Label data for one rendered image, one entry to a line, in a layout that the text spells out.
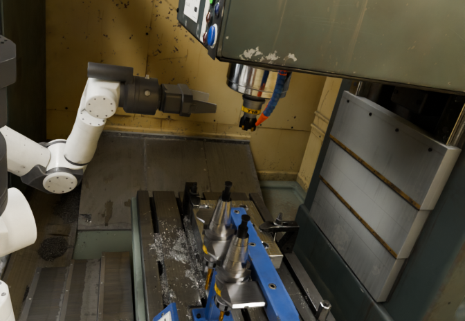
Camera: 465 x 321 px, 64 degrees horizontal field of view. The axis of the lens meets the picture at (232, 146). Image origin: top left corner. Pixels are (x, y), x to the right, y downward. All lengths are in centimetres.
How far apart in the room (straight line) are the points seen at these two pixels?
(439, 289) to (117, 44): 159
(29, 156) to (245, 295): 61
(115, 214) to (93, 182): 20
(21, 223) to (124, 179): 144
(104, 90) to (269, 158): 157
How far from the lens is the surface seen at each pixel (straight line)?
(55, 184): 102
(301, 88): 218
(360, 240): 129
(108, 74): 86
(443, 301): 119
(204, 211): 82
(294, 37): 60
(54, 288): 136
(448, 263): 111
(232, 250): 65
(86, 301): 128
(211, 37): 58
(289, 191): 236
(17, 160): 99
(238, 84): 89
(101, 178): 186
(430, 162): 106
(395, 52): 71
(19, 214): 43
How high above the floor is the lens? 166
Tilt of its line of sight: 23 degrees down
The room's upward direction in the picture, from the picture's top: 12 degrees clockwise
